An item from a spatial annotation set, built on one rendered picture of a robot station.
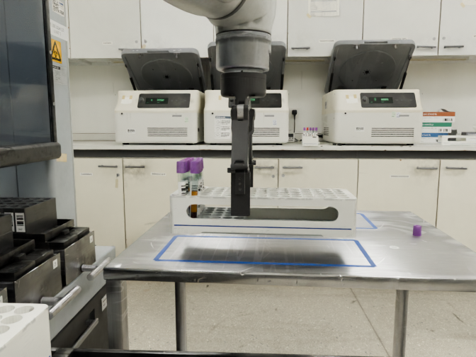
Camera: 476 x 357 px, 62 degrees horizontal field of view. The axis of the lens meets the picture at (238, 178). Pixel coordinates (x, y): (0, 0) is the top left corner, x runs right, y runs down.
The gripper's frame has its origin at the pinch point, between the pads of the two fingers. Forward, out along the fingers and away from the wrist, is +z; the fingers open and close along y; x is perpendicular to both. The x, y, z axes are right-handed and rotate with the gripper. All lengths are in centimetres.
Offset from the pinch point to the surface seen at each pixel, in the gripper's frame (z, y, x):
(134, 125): -11, 190, 85
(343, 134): -6, 195, -51
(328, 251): 9.3, 0.0, -14.6
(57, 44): -29, 21, 42
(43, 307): 4.9, -33.3, 16.2
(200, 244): 9.4, 2.3, 7.9
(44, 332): 6.9, -34.0, 15.8
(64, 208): 7.2, 19.3, 42.4
